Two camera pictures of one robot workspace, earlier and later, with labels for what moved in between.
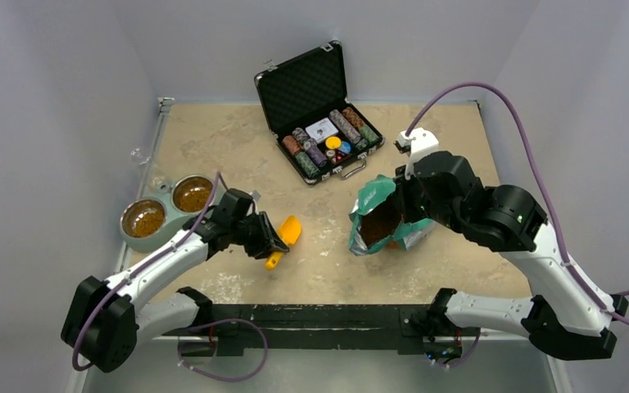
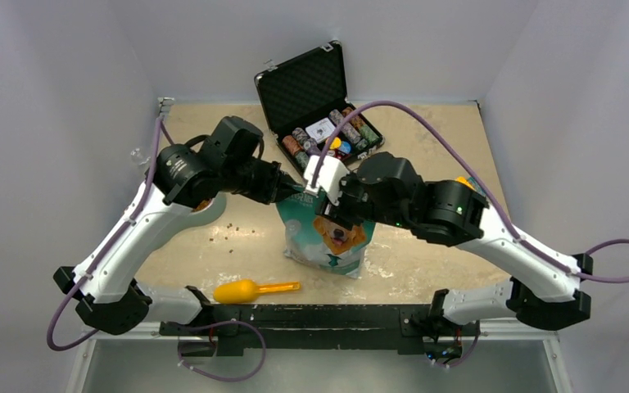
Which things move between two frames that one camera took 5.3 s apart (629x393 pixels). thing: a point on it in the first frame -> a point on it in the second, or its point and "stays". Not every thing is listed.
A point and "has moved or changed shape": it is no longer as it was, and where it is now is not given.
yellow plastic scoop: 290,230 -> 246,291
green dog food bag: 376,221 has moved or changed shape
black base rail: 275,329 stays
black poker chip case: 319,132 stays
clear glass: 139,157 stays
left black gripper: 268,241 -> 269,188
